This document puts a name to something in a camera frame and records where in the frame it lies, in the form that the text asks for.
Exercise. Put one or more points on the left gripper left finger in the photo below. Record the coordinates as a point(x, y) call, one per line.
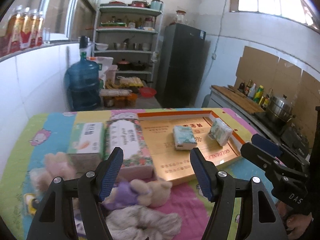
point(108, 173)

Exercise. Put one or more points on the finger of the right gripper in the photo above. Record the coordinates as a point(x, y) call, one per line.
point(262, 153)

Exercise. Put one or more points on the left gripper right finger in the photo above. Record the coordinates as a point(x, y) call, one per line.
point(205, 172)

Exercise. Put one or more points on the green floral tissue pack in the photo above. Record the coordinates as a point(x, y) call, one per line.
point(184, 138)

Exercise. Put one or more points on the leopard dress bunny plush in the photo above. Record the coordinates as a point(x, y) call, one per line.
point(55, 165)

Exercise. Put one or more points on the person's right hand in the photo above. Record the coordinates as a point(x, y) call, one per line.
point(296, 224)

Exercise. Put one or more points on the purple bow bear plush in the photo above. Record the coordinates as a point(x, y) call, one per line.
point(138, 192)

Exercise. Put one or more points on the white kitchen cabinet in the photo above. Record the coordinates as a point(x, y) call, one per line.
point(216, 100)

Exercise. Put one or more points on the green white tissue box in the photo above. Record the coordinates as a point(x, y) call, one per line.
point(86, 146)

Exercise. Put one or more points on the orange cardboard box tray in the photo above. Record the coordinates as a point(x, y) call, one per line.
point(170, 135)

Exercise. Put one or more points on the floral pink tissue pack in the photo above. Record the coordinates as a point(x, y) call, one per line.
point(123, 130)

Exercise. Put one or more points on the steel steamer pot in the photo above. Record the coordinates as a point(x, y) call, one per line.
point(279, 109)

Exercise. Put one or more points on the grey white fluffy cloth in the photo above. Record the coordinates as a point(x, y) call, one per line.
point(140, 222)

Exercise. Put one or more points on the white spray bottle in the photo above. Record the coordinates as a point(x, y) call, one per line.
point(252, 91)

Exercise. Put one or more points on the green yellow bottle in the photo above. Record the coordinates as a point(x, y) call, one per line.
point(258, 94)

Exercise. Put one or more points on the wooden cutting board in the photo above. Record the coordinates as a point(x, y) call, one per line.
point(239, 99)

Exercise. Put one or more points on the dark sauce bottle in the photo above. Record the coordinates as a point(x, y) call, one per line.
point(242, 87)

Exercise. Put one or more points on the colourful cartoon blanket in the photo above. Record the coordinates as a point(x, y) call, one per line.
point(50, 133)

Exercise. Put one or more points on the red plastic basin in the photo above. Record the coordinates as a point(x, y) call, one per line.
point(147, 92)

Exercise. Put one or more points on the egg carton tray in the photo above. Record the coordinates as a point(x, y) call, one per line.
point(130, 82)

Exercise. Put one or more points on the blue water jug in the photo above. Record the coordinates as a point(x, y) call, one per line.
point(83, 81)

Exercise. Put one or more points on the white flour sack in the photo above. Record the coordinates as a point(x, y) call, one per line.
point(103, 62)

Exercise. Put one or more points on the black refrigerator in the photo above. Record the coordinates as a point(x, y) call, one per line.
point(181, 66)

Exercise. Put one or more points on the white bowl on shelf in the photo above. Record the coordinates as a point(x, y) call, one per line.
point(101, 46)

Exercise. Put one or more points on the glass jar on fridge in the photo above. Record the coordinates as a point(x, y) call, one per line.
point(180, 17)

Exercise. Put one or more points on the orange drink bottles row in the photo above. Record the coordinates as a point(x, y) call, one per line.
point(24, 30)

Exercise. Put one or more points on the metal storage shelf rack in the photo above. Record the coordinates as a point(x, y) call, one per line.
point(133, 35)

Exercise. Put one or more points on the red lidded pot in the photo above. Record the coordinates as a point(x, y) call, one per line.
point(139, 3)

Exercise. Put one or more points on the teal enamel pot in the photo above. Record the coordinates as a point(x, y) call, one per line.
point(156, 5)

